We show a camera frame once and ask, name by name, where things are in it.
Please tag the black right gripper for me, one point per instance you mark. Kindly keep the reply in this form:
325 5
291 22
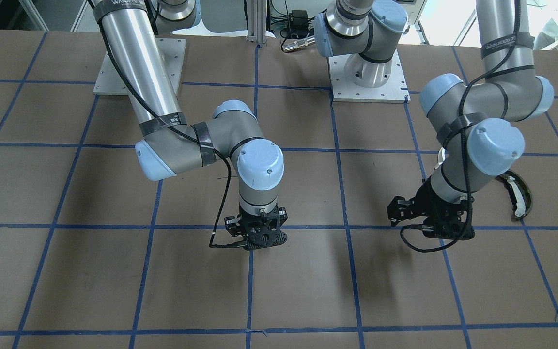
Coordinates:
231 224

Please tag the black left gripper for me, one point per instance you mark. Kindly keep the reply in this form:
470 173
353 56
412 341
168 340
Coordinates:
423 199

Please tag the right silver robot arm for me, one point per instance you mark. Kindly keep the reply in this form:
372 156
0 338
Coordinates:
170 146

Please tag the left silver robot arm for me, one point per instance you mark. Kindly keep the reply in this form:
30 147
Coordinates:
473 121

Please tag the dark curved brake shoe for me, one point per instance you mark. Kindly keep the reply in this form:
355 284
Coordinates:
519 192

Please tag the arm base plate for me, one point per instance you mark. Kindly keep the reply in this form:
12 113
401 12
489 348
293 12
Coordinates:
171 53
356 80

